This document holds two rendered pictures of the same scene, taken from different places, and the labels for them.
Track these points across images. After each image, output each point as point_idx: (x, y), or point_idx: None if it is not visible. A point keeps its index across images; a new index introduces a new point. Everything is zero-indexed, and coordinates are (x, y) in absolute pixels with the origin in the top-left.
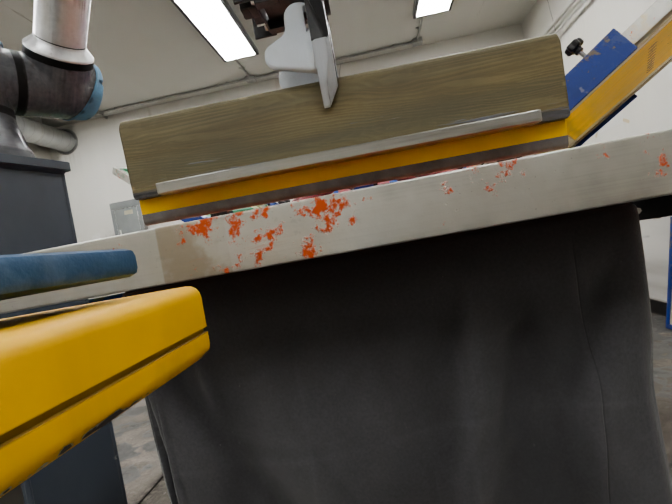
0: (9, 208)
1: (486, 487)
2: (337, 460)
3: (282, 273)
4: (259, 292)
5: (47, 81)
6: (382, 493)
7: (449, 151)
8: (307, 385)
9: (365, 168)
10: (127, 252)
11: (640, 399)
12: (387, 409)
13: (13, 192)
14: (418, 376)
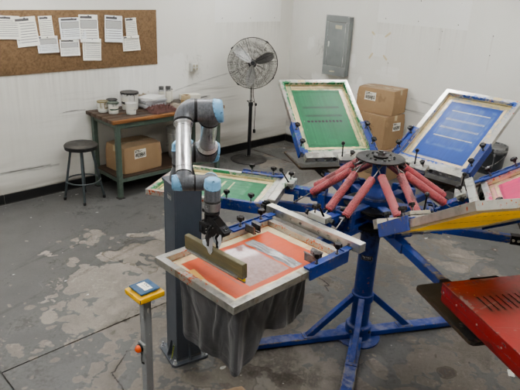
0: (183, 199)
1: (217, 326)
2: (200, 308)
3: None
4: None
5: (201, 157)
6: (204, 316)
7: None
8: (197, 295)
9: None
10: (159, 287)
11: (234, 328)
12: (206, 306)
13: (185, 194)
14: (211, 304)
